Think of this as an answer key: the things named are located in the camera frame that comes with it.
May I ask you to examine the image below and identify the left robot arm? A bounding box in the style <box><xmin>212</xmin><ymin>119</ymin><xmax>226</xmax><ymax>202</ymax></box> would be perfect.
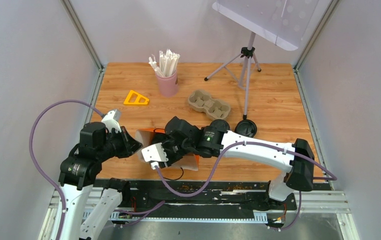
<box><xmin>52</xmin><ymin>122</ymin><xmax>143</xmax><ymax>240</ymax></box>

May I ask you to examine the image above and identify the pulp cup carrier tray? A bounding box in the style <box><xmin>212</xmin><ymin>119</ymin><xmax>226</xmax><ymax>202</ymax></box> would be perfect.
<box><xmin>187</xmin><ymin>89</ymin><xmax>231</xmax><ymax>120</ymax></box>

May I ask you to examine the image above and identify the pink straw holder cup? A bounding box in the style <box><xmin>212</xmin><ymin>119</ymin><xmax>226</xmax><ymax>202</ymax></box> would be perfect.
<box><xmin>156</xmin><ymin>71</ymin><xmax>179</xmax><ymax>97</ymax></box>

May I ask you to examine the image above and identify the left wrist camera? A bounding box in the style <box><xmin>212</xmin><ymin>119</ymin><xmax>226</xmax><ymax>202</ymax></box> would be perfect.
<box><xmin>101</xmin><ymin>109</ymin><xmax>122</xmax><ymax>133</ymax></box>

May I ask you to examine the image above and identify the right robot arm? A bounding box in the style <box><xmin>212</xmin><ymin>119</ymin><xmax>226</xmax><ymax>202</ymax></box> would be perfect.
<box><xmin>143</xmin><ymin>116</ymin><xmax>315</xmax><ymax>209</ymax></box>

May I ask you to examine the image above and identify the white board on tripod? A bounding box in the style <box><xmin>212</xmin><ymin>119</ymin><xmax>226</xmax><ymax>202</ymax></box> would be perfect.
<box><xmin>212</xmin><ymin>0</ymin><xmax>318</xmax><ymax>51</ymax></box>

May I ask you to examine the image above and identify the yellow triangular plastic piece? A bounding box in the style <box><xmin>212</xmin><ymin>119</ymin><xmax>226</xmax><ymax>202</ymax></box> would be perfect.
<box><xmin>123</xmin><ymin>90</ymin><xmax>150</xmax><ymax>106</ymax></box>

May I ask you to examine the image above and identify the orange paper bag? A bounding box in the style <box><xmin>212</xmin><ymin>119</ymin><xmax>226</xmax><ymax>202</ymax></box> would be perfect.
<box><xmin>135</xmin><ymin>128</ymin><xmax>200</xmax><ymax>171</ymax></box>

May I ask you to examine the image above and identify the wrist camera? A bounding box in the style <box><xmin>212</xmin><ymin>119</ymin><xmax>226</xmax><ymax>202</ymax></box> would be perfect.
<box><xmin>101</xmin><ymin>109</ymin><xmax>122</xmax><ymax>133</ymax></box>
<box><xmin>141</xmin><ymin>143</ymin><xmax>168</xmax><ymax>170</ymax></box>

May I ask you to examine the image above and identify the black cup lid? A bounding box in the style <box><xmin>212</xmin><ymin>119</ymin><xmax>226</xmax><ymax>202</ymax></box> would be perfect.
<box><xmin>210</xmin><ymin>119</ymin><xmax>231</xmax><ymax>131</ymax></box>

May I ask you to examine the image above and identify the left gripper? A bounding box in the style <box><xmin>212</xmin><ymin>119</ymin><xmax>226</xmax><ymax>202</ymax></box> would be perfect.
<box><xmin>97</xmin><ymin>124</ymin><xmax>144</xmax><ymax>161</ymax></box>

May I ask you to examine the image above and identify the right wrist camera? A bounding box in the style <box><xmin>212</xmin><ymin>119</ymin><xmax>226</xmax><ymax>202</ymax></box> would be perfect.
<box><xmin>141</xmin><ymin>143</ymin><xmax>168</xmax><ymax>170</ymax></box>

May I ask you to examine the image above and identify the stack of black lids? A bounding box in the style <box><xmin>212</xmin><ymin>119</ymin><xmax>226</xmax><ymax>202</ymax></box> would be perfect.
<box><xmin>234</xmin><ymin>119</ymin><xmax>258</xmax><ymax>138</ymax></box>

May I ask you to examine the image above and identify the wrapped straws bundle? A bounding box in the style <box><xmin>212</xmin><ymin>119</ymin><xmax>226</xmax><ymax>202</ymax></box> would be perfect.
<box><xmin>148</xmin><ymin>49</ymin><xmax>181</xmax><ymax>78</ymax></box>

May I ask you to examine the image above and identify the grey tripod stand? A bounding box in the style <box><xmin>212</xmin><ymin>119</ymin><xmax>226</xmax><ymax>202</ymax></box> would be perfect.
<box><xmin>204</xmin><ymin>31</ymin><xmax>262</xmax><ymax>120</ymax></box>

